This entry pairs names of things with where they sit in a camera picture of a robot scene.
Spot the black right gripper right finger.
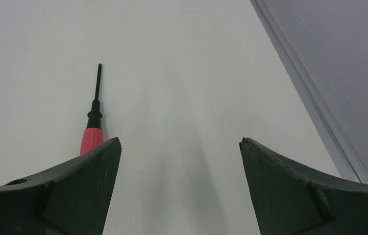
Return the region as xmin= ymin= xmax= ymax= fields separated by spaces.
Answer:
xmin=239 ymin=138 xmax=368 ymax=235

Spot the aluminium table edge rail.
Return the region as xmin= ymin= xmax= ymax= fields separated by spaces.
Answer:
xmin=251 ymin=0 xmax=368 ymax=184

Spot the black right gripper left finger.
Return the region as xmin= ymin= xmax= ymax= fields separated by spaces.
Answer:
xmin=0 ymin=138 xmax=122 ymax=235

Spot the red black screwdriver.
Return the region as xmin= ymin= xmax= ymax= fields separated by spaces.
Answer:
xmin=80 ymin=64 xmax=103 ymax=155

